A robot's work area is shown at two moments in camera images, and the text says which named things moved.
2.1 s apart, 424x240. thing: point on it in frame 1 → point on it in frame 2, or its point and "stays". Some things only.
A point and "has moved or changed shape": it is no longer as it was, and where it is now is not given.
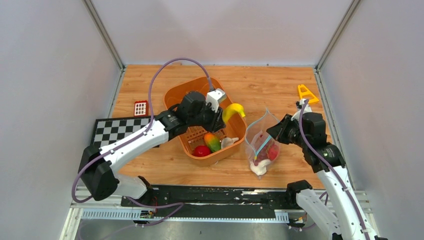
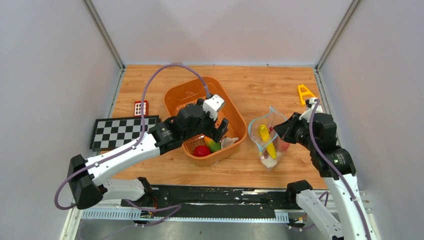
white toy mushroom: [259, 169] → [269, 162]
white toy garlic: [228, 141] stays
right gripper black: [278, 130] stays
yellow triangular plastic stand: [308, 92] stays
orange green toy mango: [213, 141] stays
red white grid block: [141, 108] stays
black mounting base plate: [211, 201] stays
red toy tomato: [201, 151] stays
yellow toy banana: [235, 107] → [265, 135]
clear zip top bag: [263, 148] has moved or changed shape
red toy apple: [273, 152] → [283, 145]
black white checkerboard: [108, 131] stays
